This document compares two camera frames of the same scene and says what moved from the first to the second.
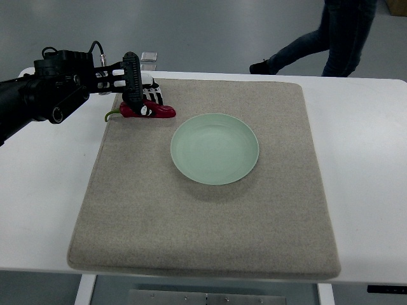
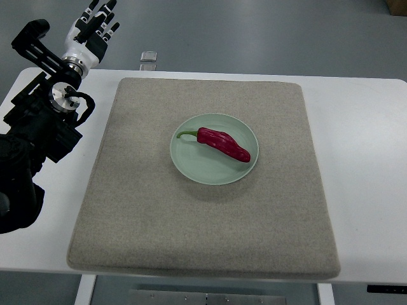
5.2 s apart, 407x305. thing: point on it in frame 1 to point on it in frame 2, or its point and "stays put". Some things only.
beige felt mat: (143, 214) stays put
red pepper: (149, 108) to (221, 141)
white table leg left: (85, 289) stays put
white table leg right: (325, 293) stays put
